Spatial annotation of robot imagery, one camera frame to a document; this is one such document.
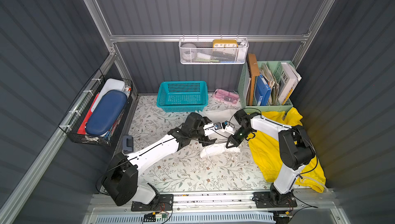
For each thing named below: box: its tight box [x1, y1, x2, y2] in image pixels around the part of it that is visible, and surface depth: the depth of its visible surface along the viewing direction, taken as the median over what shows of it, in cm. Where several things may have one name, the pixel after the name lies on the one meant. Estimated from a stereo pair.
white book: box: [278, 62, 302, 105], surface depth 101 cm
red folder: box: [77, 92, 100, 136], surface depth 69 cm
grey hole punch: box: [122, 135, 134, 154], surface depth 95 cm
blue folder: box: [255, 73, 272, 106], surface depth 101 cm
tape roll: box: [181, 42, 197, 61], surface depth 89 cm
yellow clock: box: [212, 39, 239, 48], surface depth 90 cm
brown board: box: [247, 52, 260, 106], surface depth 95 cm
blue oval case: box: [85, 89, 129, 137], surface depth 69 cm
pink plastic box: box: [212, 88, 240, 105], surface depth 121 cm
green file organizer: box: [237, 60, 299, 112], surface depth 104 cm
